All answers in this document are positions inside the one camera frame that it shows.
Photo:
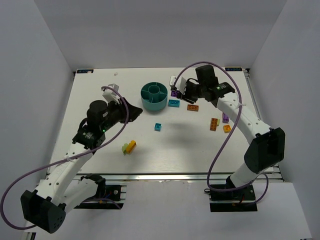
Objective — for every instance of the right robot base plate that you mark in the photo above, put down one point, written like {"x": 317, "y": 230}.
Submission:
{"x": 243, "y": 200}

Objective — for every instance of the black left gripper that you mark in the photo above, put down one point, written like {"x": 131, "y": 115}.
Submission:
{"x": 122, "y": 110}

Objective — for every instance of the small teal square lego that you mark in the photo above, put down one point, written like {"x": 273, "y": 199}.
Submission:
{"x": 158, "y": 127}

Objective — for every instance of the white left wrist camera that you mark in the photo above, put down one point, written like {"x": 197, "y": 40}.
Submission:
{"x": 109, "y": 95}

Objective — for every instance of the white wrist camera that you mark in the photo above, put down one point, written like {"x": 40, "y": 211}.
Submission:
{"x": 178, "y": 85}
{"x": 109, "y": 95}

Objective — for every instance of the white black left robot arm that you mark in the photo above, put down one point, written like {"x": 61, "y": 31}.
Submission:
{"x": 47, "y": 206}

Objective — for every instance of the teal long lego brick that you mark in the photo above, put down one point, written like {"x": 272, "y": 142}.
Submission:
{"x": 173, "y": 103}

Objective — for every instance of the right blue corner label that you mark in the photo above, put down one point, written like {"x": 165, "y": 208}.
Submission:
{"x": 233, "y": 69}

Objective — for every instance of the blue corner label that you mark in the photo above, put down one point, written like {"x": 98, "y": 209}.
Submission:
{"x": 84, "y": 71}
{"x": 233, "y": 69}

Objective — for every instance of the yellow small lego brick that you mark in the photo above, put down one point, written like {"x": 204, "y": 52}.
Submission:
{"x": 227, "y": 128}

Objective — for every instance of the aluminium front table rail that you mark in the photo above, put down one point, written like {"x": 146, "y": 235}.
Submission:
{"x": 276, "y": 176}

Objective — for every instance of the yellow-orange long lego brick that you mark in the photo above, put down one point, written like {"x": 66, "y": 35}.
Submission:
{"x": 130, "y": 147}

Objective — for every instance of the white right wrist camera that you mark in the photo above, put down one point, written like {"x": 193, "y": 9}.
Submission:
{"x": 178, "y": 85}

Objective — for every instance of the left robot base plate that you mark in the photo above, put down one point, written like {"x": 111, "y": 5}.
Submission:
{"x": 112, "y": 198}

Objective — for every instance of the orange 2x3 lego brick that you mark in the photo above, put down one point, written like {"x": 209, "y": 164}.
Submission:
{"x": 213, "y": 124}

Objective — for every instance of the purple round lego brick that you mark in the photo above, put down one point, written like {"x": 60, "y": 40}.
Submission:
{"x": 174, "y": 93}

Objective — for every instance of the dark orange long lego brick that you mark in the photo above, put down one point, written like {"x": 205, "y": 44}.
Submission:
{"x": 193, "y": 108}

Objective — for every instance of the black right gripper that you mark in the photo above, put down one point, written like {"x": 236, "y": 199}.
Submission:
{"x": 189, "y": 93}

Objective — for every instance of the left blue corner label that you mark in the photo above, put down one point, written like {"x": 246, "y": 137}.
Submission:
{"x": 84, "y": 71}

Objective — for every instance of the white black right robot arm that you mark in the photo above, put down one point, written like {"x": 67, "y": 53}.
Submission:
{"x": 266, "y": 144}

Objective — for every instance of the purple long lego brick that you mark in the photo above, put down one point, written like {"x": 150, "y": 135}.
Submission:
{"x": 225, "y": 118}

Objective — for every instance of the light green small lego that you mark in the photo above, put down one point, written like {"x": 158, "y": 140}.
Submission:
{"x": 124, "y": 148}

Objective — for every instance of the teal round divided container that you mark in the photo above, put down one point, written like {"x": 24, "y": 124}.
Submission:
{"x": 154, "y": 96}

